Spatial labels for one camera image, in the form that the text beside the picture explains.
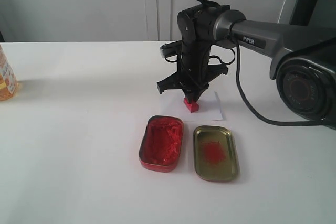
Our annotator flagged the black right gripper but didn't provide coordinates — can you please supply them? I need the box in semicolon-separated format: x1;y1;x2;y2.
157;45;227;102

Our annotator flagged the red stamp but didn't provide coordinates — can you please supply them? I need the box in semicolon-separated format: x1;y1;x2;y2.
183;98;199;113

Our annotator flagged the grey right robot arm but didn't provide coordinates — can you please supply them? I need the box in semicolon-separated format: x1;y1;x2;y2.
157;5;335;128

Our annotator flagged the red ink paste tin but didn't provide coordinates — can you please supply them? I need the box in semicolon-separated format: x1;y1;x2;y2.
139;115;184;173

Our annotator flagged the white paper sheet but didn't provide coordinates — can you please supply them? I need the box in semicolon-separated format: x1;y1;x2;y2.
160;90;225;122

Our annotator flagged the gold tin lid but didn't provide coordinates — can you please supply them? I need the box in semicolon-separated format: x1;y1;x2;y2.
193;125;239;182

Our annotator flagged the white cabinet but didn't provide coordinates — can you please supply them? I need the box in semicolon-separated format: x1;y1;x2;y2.
1;0;296;42

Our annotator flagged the orange translucent bottle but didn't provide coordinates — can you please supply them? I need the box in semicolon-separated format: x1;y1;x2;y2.
0;47;18;102

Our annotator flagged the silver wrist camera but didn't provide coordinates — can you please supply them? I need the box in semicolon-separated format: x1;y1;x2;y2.
160;40;182;58

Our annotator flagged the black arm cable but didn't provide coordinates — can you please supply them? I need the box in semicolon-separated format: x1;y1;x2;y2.
233;42;329;126

